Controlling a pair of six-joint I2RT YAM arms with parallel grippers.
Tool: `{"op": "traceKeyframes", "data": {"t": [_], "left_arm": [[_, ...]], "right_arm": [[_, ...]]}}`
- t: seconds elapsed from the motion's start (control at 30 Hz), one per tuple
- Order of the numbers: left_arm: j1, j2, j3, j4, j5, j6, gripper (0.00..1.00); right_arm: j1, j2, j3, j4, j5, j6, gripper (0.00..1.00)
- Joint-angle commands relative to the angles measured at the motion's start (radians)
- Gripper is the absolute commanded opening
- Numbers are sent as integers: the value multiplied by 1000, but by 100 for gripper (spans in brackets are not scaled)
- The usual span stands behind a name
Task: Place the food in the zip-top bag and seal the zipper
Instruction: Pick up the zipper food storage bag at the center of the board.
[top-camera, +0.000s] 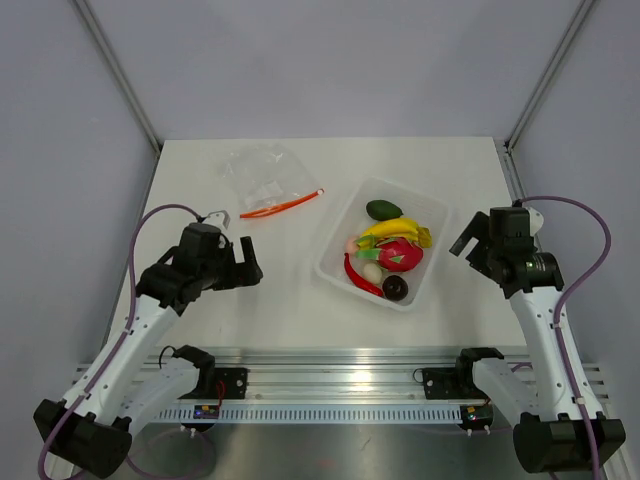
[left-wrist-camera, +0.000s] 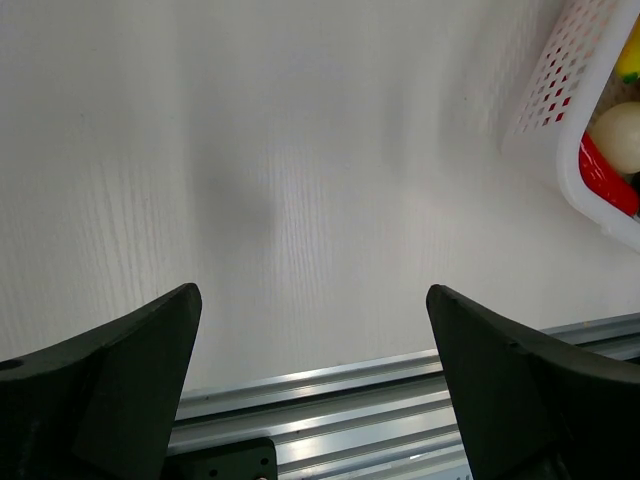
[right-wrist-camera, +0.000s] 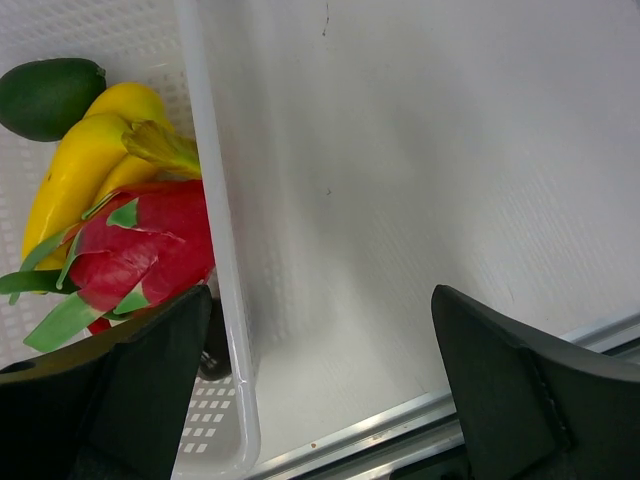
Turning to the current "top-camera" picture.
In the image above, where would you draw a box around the yellow banana bunch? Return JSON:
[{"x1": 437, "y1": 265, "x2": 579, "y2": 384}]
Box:
[{"x1": 356, "y1": 217, "x2": 433, "y2": 248}]

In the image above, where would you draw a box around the red dragon fruit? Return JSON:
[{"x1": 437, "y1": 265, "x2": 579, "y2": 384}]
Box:
[{"x1": 355, "y1": 237, "x2": 424, "y2": 273}]

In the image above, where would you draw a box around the clear zip bag orange zipper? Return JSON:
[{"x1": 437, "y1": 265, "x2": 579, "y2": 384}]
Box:
[{"x1": 218, "y1": 144, "x2": 325, "y2": 219}]

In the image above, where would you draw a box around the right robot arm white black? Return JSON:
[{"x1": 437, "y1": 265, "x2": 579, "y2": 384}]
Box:
[{"x1": 450, "y1": 206, "x2": 626, "y2": 478}]

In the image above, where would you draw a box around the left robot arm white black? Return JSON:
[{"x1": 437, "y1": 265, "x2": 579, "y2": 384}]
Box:
[{"x1": 33, "y1": 222, "x2": 263, "y2": 479}]

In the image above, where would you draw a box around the green avocado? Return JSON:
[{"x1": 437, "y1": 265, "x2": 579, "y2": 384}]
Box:
[{"x1": 366, "y1": 199, "x2": 403, "y2": 221}]

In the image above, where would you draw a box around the pink peach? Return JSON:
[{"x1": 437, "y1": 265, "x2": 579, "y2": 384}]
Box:
[{"x1": 345, "y1": 237, "x2": 359, "y2": 255}]

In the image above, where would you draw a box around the red chili pepper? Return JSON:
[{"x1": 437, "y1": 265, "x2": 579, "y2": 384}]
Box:
[{"x1": 343, "y1": 253, "x2": 384, "y2": 298}]

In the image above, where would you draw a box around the dark purple mangosteen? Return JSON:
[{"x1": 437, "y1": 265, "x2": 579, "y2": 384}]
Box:
[{"x1": 382, "y1": 275, "x2": 409, "y2": 302}]

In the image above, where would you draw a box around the white egg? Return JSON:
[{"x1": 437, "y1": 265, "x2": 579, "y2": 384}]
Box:
[{"x1": 362, "y1": 263, "x2": 383, "y2": 284}]

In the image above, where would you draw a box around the left small circuit board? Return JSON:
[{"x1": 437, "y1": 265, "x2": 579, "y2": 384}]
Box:
[{"x1": 193, "y1": 404, "x2": 220, "y2": 420}]

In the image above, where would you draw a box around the small circuit board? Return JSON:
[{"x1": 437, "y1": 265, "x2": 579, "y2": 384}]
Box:
[
  {"x1": 193, "y1": 404, "x2": 220, "y2": 420},
  {"x1": 461, "y1": 403, "x2": 494, "y2": 426}
]

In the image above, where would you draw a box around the right small circuit board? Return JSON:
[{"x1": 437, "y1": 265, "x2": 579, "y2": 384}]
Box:
[{"x1": 461, "y1": 403, "x2": 494, "y2": 426}]

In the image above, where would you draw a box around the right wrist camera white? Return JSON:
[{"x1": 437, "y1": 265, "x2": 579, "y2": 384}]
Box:
[{"x1": 525, "y1": 206, "x2": 544, "y2": 247}]

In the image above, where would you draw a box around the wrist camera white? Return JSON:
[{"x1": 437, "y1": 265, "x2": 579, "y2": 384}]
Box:
[
  {"x1": 203, "y1": 210, "x2": 231, "y2": 232},
  {"x1": 525, "y1": 206, "x2": 544, "y2": 247}
]

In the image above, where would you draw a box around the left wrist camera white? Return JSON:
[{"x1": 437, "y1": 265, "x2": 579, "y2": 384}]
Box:
[{"x1": 203, "y1": 210, "x2": 231, "y2": 232}]

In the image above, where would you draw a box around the right aluminium frame post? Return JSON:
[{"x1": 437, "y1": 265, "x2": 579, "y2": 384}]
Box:
[{"x1": 503, "y1": 0, "x2": 599, "y2": 151}]

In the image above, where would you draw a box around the aluminium frame post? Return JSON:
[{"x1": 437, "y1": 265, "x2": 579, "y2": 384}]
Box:
[
  {"x1": 503, "y1": 0, "x2": 599, "y2": 151},
  {"x1": 69, "y1": 0, "x2": 163, "y2": 159}
]

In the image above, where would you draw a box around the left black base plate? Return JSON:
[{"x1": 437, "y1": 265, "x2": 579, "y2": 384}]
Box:
[{"x1": 180, "y1": 367, "x2": 249, "y2": 400}]

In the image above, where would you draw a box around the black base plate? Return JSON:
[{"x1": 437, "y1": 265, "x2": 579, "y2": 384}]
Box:
[
  {"x1": 412, "y1": 367, "x2": 488, "y2": 400},
  {"x1": 180, "y1": 367, "x2": 249, "y2": 400}
]

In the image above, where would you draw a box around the aluminium mounting rail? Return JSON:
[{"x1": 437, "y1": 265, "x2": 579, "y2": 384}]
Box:
[{"x1": 69, "y1": 347, "x2": 611, "y2": 406}]

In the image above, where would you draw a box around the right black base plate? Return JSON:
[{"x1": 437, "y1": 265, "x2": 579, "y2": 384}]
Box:
[{"x1": 412, "y1": 367, "x2": 488, "y2": 400}]

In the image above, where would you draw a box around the white slotted cable duct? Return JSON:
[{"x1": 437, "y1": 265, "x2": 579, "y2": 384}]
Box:
[{"x1": 153, "y1": 404, "x2": 462, "y2": 425}]

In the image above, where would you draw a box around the left aluminium frame post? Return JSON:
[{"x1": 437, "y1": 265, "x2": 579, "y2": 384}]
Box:
[{"x1": 69, "y1": 0, "x2": 163, "y2": 159}]

